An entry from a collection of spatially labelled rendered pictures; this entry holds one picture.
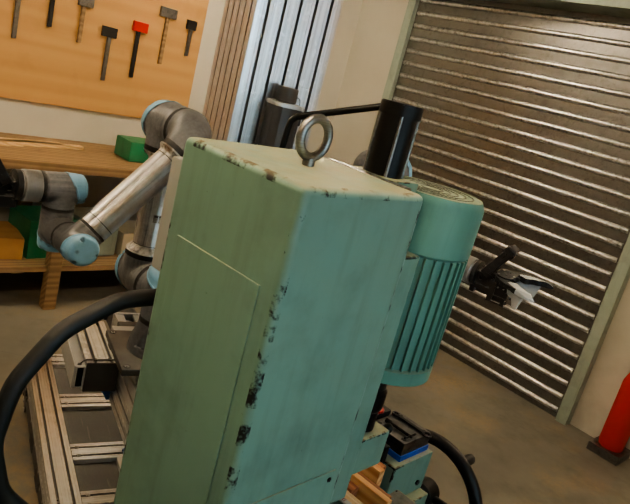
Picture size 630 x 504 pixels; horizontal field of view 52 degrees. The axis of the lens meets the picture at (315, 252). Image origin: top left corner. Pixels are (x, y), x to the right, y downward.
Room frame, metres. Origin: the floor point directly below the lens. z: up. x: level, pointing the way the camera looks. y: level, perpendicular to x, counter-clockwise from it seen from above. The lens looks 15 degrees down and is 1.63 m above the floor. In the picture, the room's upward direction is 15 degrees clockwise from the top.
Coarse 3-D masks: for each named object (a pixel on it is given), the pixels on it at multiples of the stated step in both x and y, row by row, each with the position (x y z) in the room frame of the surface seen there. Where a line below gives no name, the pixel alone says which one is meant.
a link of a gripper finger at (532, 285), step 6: (522, 276) 1.73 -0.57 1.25; (528, 276) 1.74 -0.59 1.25; (522, 282) 1.73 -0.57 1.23; (528, 282) 1.72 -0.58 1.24; (534, 282) 1.72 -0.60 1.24; (540, 282) 1.72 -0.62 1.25; (546, 282) 1.72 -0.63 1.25; (522, 288) 1.74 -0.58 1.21; (528, 288) 1.74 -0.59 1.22; (534, 288) 1.73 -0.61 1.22; (552, 288) 1.72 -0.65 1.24; (534, 294) 1.74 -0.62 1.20
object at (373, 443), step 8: (376, 424) 1.04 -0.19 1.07; (368, 432) 1.01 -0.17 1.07; (376, 432) 1.02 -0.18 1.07; (384, 432) 1.03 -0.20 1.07; (368, 440) 0.99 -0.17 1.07; (376, 440) 1.01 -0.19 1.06; (384, 440) 1.03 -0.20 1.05; (360, 448) 0.98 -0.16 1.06; (368, 448) 1.00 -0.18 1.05; (376, 448) 1.01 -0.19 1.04; (360, 456) 0.98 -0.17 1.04; (368, 456) 1.00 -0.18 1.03; (376, 456) 1.02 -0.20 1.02; (360, 464) 0.99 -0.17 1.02; (368, 464) 1.01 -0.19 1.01; (352, 472) 0.98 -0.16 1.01
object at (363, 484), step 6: (354, 474) 1.05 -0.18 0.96; (354, 480) 1.04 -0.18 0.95; (360, 480) 1.04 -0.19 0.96; (366, 480) 1.04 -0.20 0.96; (360, 486) 1.03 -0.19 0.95; (366, 486) 1.02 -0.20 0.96; (372, 486) 1.03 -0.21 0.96; (360, 492) 1.03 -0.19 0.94; (366, 492) 1.02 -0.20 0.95; (372, 492) 1.01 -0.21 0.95; (378, 492) 1.01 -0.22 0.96; (360, 498) 1.03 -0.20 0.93; (366, 498) 1.02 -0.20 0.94; (372, 498) 1.01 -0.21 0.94; (378, 498) 1.00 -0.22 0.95; (384, 498) 1.00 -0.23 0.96
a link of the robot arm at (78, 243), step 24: (192, 120) 1.59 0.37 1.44; (168, 144) 1.53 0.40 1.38; (144, 168) 1.50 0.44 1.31; (168, 168) 1.52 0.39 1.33; (120, 192) 1.46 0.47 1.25; (144, 192) 1.48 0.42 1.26; (96, 216) 1.42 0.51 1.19; (120, 216) 1.44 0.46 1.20; (72, 240) 1.37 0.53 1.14; (96, 240) 1.41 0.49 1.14
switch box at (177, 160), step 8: (176, 160) 0.84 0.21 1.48; (176, 168) 0.84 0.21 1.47; (176, 176) 0.84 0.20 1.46; (168, 184) 0.85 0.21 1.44; (176, 184) 0.84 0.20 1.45; (168, 192) 0.85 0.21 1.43; (168, 200) 0.84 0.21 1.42; (168, 208) 0.84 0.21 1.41; (168, 216) 0.84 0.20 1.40; (160, 224) 0.85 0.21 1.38; (168, 224) 0.84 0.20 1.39; (160, 232) 0.85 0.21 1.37; (160, 240) 0.84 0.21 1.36; (160, 248) 0.84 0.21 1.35; (160, 256) 0.84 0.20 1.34; (152, 264) 0.85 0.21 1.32; (160, 264) 0.84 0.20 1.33
